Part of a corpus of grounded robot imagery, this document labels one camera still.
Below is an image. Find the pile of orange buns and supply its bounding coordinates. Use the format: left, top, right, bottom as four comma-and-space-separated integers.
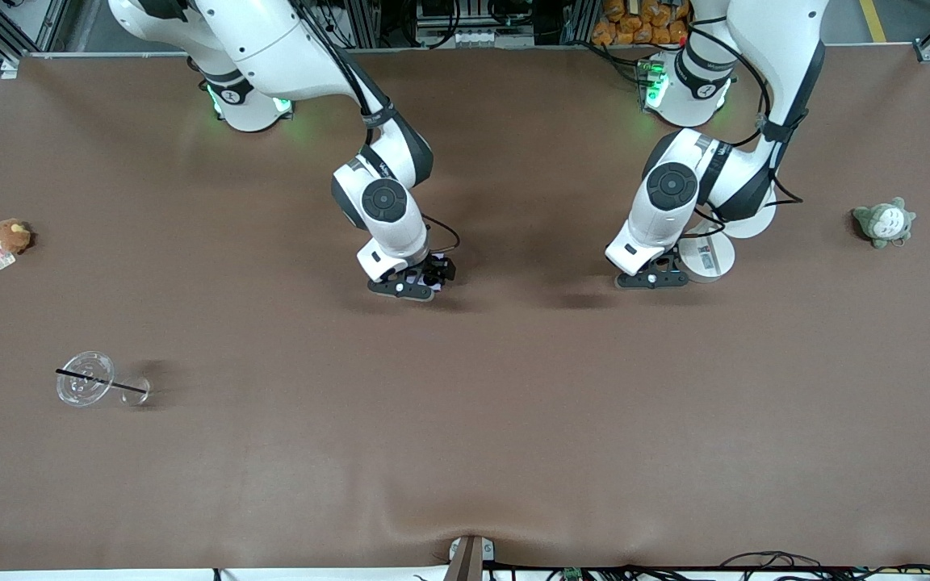
592, 0, 690, 46

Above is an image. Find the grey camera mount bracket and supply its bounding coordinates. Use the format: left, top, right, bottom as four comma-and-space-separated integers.
447, 534, 496, 581

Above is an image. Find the grey electronics box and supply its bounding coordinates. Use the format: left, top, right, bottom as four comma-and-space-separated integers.
415, 24, 508, 48

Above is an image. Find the clear plastic cup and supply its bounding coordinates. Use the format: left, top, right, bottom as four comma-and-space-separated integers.
56, 350, 153, 408

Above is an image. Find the grey green plush toy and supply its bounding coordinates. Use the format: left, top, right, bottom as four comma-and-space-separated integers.
852, 197, 917, 250

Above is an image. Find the white round desk lamp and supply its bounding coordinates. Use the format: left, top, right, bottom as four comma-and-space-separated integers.
677, 202, 778, 284

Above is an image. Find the brown plush toy with tag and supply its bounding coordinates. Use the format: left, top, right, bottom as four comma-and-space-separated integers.
0, 218, 35, 271

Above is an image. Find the black straw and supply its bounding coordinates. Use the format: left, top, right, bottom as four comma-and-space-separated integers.
55, 369, 149, 395

